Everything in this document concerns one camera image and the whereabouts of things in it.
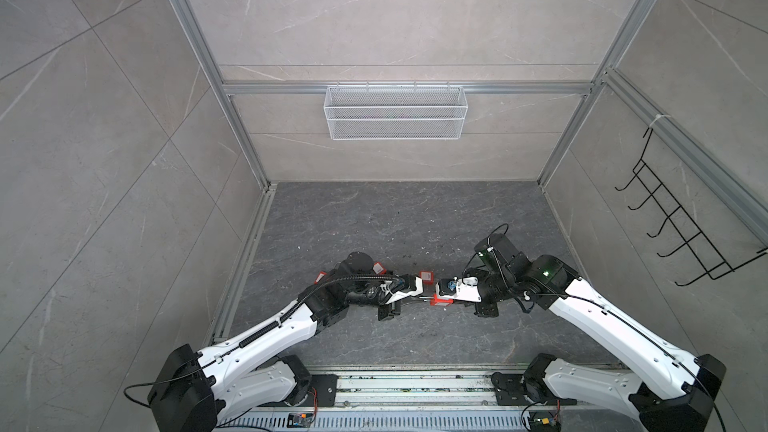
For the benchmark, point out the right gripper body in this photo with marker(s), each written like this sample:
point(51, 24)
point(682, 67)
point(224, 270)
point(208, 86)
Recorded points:
point(485, 307)

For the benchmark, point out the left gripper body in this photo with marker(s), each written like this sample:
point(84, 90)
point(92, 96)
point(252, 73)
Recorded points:
point(390, 310)

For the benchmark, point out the red padlock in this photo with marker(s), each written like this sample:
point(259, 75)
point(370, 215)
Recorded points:
point(379, 269)
point(427, 277)
point(437, 301)
point(320, 277)

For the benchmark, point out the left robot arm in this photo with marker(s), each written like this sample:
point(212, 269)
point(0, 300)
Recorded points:
point(196, 389)

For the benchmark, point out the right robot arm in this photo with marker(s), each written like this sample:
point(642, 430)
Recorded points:
point(665, 387)

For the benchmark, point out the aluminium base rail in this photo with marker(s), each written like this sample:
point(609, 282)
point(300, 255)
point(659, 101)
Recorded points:
point(358, 387)

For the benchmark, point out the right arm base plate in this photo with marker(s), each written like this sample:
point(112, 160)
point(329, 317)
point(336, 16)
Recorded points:
point(517, 389)

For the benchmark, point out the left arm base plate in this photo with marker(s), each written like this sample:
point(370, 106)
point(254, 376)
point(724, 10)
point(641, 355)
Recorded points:
point(319, 389)

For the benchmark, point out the white wire mesh basket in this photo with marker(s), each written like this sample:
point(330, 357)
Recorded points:
point(395, 112)

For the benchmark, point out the black wire hook rack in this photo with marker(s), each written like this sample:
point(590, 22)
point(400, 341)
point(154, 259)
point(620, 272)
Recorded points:
point(692, 238)

